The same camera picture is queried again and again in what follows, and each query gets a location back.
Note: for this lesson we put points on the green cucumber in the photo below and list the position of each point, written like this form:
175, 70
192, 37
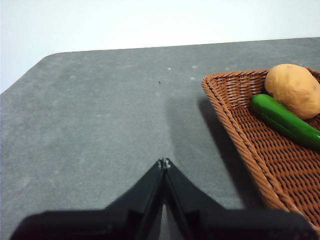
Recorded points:
282, 117

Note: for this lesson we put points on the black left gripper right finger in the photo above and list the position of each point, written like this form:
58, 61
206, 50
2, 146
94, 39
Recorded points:
225, 225

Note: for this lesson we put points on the brown woven wicker basket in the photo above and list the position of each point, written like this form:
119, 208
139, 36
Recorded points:
275, 155

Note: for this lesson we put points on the tan potato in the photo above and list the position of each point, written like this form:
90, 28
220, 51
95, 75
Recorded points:
292, 90

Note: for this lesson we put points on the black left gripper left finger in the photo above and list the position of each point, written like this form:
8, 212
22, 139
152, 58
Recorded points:
100, 225

